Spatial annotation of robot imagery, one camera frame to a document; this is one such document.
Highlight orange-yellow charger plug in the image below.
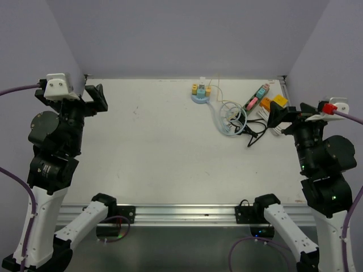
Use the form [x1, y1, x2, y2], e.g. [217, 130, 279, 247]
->
[205, 86, 212, 97]

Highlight white charger plug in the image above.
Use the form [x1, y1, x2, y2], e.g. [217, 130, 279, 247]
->
[198, 76, 206, 89]

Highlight light blue socket power cord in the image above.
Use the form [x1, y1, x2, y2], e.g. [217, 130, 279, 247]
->
[208, 100, 248, 138]

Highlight yellow cube adapter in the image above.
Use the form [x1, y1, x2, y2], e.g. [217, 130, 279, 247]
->
[273, 95, 288, 108]

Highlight white coiled cord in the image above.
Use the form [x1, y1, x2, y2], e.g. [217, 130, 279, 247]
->
[256, 107, 284, 137]

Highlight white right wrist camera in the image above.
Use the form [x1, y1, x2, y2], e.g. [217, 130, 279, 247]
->
[305, 97, 349, 122]

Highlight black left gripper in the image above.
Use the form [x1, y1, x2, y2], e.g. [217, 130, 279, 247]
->
[36, 82, 107, 152]

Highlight black power cord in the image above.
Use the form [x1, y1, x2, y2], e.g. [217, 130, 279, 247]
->
[238, 118, 270, 148]

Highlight yellow charging cable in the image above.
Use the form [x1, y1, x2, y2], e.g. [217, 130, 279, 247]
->
[207, 74, 242, 121]

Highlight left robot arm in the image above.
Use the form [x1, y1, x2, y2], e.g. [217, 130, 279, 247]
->
[2, 79, 118, 271]

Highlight orange power strip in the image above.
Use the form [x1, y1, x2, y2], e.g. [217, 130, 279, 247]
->
[259, 97, 272, 112]

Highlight yellow two-port adapter plug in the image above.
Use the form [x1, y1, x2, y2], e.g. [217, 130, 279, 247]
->
[192, 84, 198, 95]

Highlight teal plug on strip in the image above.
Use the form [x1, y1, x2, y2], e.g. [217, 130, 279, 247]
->
[256, 87, 267, 97]

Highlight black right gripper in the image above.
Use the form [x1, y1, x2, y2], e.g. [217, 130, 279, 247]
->
[267, 99, 332, 171]

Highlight pink plug on strip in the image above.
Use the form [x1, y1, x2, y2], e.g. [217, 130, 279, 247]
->
[246, 97, 259, 111]

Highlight round light blue socket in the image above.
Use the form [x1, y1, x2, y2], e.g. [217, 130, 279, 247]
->
[191, 94, 210, 104]

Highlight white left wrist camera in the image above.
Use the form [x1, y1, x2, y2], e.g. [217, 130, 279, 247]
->
[44, 73, 80, 101]

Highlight aluminium frame rail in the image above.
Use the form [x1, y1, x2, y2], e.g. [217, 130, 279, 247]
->
[56, 203, 315, 227]

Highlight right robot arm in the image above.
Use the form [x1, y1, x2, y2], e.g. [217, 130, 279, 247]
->
[252, 97, 359, 271]

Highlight green power strip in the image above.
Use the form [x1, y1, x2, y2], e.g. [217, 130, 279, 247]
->
[243, 83, 270, 115]

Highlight teal charger plug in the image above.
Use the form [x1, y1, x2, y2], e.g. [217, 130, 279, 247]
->
[196, 89, 205, 99]

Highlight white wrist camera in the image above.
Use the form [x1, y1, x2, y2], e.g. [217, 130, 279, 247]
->
[44, 73, 80, 101]
[305, 97, 349, 122]

